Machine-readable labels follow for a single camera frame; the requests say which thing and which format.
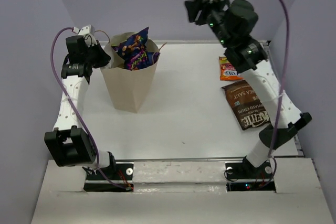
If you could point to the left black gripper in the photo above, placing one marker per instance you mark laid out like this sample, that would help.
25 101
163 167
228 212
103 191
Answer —
104 57

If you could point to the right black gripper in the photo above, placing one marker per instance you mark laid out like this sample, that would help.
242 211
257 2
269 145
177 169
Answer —
195 6

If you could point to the purple Krokant snack bag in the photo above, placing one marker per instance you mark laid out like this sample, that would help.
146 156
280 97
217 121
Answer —
135 52

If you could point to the beige paper bag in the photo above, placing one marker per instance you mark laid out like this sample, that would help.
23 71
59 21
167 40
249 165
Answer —
127 89

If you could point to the orange Fox's candy bag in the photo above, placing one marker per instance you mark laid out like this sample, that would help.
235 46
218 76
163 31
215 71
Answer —
228 71

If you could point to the brown Kettle chips bag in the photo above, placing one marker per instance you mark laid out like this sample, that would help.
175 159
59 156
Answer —
246 105

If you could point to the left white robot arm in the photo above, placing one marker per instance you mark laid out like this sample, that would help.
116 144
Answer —
69 142

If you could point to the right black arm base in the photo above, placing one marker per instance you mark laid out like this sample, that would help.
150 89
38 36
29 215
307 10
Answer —
241 178

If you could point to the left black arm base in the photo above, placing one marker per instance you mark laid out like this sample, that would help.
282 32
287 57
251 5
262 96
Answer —
122 179

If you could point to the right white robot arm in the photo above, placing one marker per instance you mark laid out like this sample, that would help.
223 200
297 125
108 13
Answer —
248 59

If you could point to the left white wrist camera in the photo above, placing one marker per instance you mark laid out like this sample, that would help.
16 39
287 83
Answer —
88 33

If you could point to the aluminium table frame rail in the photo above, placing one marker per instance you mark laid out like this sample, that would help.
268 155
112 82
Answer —
286 119

